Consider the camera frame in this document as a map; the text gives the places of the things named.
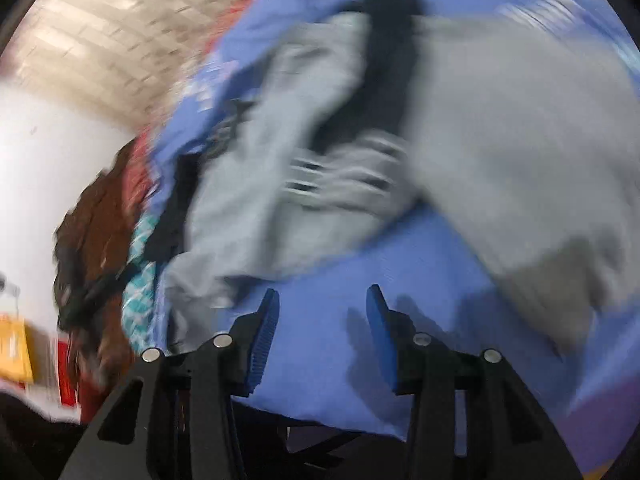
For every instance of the beige floral curtain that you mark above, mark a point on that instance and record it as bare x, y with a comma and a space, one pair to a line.
110, 35

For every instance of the teal patterned cloth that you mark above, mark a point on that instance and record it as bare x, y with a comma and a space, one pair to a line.
137, 305

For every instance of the brown carved wooden headboard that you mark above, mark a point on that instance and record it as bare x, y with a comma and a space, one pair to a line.
95, 230

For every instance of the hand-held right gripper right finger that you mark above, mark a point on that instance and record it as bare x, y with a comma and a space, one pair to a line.
380, 331

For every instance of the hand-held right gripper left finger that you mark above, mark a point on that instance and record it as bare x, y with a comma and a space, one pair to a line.
265, 331

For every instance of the red box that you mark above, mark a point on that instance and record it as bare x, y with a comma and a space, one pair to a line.
70, 380

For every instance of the blue printed bed sheet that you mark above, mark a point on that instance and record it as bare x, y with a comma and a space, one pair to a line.
320, 360

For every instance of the grey jacket with black trim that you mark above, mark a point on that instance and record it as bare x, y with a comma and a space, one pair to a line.
500, 135

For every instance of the wall hook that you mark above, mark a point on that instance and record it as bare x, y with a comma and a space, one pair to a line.
7, 287

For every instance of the yellow box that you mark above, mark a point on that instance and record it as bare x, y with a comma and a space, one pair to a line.
12, 350

